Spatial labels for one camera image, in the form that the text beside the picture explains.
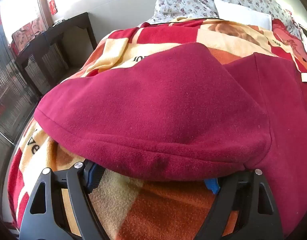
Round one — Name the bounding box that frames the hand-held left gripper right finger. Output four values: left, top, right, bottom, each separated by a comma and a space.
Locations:
194, 168, 284, 240

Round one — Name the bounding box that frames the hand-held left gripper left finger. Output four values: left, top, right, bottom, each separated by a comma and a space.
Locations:
19, 161, 105, 240

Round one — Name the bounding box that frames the maroon fleece garment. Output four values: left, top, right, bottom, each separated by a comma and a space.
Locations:
35, 42, 307, 240

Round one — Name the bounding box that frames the red orange printed blanket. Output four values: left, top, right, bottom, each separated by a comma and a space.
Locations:
7, 17, 307, 240

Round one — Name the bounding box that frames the dark wooden table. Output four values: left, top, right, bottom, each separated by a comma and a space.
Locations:
15, 12, 98, 96

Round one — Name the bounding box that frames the red patterned box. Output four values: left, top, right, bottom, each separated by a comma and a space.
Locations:
10, 17, 48, 53

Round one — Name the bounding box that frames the red embroidered pillow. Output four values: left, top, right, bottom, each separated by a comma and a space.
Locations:
271, 17, 307, 67

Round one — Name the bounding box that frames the white pillow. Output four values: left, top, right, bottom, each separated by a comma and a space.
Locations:
214, 0, 273, 31

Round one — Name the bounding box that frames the small floral pillow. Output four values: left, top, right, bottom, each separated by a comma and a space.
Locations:
153, 0, 219, 23

